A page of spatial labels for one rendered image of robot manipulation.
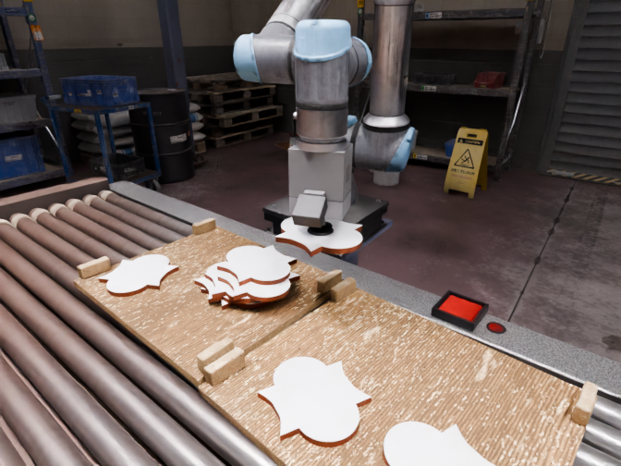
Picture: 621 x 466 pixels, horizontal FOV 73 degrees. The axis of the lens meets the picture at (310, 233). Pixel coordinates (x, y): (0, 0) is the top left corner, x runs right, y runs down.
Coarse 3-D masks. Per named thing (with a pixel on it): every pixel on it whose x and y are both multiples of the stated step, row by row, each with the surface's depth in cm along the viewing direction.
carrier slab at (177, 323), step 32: (192, 256) 91; (224, 256) 91; (288, 256) 92; (96, 288) 80; (160, 288) 80; (192, 288) 80; (128, 320) 71; (160, 320) 71; (192, 320) 71; (224, 320) 71; (256, 320) 71; (288, 320) 71; (160, 352) 64; (192, 352) 64
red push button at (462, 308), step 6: (450, 300) 77; (456, 300) 77; (462, 300) 77; (444, 306) 76; (450, 306) 76; (456, 306) 76; (462, 306) 76; (468, 306) 76; (474, 306) 76; (480, 306) 76; (450, 312) 74; (456, 312) 74; (462, 312) 74; (468, 312) 74; (474, 312) 74; (468, 318) 72
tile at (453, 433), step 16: (400, 432) 50; (416, 432) 50; (432, 432) 50; (448, 432) 50; (384, 448) 48; (400, 448) 48; (416, 448) 48; (432, 448) 48; (448, 448) 48; (464, 448) 48; (400, 464) 46; (416, 464) 46; (432, 464) 46; (448, 464) 46; (464, 464) 46; (480, 464) 46
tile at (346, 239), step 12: (288, 228) 69; (300, 228) 69; (336, 228) 69; (348, 228) 69; (360, 228) 70; (276, 240) 67; (288, 240) 66; (300, 240) 65; (312, 240) 65; (324, 240) 65; (336, 240) 65; (348, 240) 65; (360, 240) 65; (312, 252) 62; (336, 252) 63; (348, 252) 63
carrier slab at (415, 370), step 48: (288, 336) 67; (336, 336) 67; (384, 336) 67; (432, 336) 67; (240, 384) 58; (384, 384) 58; (432, 384) 58; (480, 384) 58; (528, 384) 58; (384, 432) 51; (480, 432) 51; (528, 432) 51; (576, 432) 51
